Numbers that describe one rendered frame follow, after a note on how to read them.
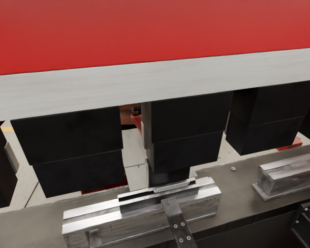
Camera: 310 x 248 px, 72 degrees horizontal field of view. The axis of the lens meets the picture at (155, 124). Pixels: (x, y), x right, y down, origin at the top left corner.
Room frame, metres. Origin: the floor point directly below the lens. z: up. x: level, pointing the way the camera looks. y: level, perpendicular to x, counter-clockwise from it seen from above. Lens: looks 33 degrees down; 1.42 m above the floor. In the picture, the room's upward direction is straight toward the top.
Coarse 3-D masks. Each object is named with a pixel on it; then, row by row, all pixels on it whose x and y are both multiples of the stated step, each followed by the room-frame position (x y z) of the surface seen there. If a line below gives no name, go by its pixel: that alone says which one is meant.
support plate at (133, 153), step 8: (136, 128) 0.61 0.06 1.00; (128, 136) 0.57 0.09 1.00; (136, 136) 0.57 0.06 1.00; (128, 144) 0.52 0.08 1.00; (136, 144) 0.52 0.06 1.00; (128, 152) 0.49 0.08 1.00; (136, 152) 0.49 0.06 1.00; (144, 152) 0.49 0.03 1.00; (128, 160) 0.45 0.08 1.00; (136, 160) 0.45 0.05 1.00; (144, 160) 0.45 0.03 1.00; (128, 168) 0.42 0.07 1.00; (136, 168) 0.42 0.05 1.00; (144, 168) 0.42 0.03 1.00; (192, 168) 0.42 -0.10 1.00; (128, 176) 0.39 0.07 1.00; (136, 176) 0.39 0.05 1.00; (144, 176) 0.39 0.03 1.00; (192, 176) 0.39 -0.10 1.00; (128, 184) 0.36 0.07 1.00; (136, 184) 0.36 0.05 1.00; (144, 184) 0.36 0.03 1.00
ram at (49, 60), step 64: (0, 0) 0.25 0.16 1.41; (64, 0) 0.27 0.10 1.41; (128, 0) 0.29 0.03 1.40; (192, 0) 0.32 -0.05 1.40; (256, 0) 0.34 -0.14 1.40; (0, 64) 0.25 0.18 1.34; (64, 64) 0.27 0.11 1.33; (128, 64) 0.29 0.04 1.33; (192, 64) 0.32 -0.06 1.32; (256, 64) 0.35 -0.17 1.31
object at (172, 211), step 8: (168, 200) 0.31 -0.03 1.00; (176, 200) 0.31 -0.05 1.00; (168, 208) 0.29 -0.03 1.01; (176, 208) 0.29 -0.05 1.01; (168, 216) 0.27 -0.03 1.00; (176, 216) 0.27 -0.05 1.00; (176, 224) 0.25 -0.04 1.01; (184, 224) 0.25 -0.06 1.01; (176, 232) 0.24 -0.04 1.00; (184, 232) 0.24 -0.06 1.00; (176, 240) 0.22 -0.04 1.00; (184, 240) 0.22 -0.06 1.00; (192, 240) 0.22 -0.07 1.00
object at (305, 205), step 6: (300, 204) 0.41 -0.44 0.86; (306, 204) 0.41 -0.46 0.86; (300, 210) 0.40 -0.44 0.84; (306, 210) 0.39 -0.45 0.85; (294, 216) 0.40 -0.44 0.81; (300, 216) 0.40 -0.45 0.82; (306, 216) 0.38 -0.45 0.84; (294, 222) 0.40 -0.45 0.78; (300, 222) 0.39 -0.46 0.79; (306, 222) 0.38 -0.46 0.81; (288, 228) 0.40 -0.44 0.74; (294, 228) 0.39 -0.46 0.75; (300, 228) 0.38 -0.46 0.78; (306, 228) 0.37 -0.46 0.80; (294, 234) 0.38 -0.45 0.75; (300, 234) 0.37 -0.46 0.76; (306, 234) 0.36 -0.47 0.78; (300, 240) 0.36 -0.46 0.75; (306, 240) 0.35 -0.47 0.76; (306, 246) 0.34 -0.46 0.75
